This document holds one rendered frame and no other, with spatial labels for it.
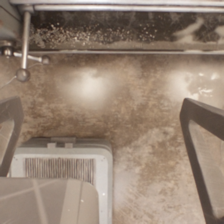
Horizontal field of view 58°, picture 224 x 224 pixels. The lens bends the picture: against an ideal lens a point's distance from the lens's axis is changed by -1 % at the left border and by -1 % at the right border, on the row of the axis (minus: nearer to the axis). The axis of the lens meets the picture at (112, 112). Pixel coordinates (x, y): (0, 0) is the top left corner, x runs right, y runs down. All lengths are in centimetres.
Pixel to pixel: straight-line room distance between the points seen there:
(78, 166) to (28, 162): 24
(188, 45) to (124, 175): 85
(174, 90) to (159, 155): 42
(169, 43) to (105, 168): 64
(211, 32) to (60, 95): 85
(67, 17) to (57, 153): 61
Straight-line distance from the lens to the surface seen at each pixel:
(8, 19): 64
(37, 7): 70
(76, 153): 104
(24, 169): 112
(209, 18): 97
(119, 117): 125
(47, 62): 70
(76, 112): 125
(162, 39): 88
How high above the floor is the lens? 123
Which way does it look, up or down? 84 degrees down
